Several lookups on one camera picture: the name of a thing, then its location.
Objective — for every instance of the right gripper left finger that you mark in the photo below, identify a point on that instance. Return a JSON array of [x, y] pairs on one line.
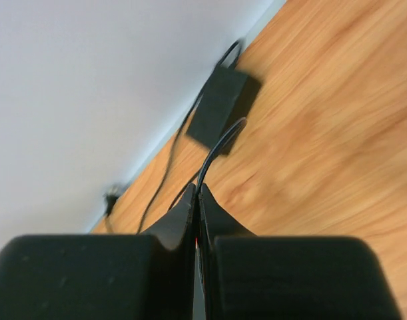
[[91, 276]]

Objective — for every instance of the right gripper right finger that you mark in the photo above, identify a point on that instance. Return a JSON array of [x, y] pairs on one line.
[[246, 276]]

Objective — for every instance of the large black power adapter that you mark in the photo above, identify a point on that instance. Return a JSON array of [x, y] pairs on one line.
[[228, 96]]

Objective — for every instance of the black wall plug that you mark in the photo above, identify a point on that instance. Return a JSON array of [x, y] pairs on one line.
[[111, 197]]

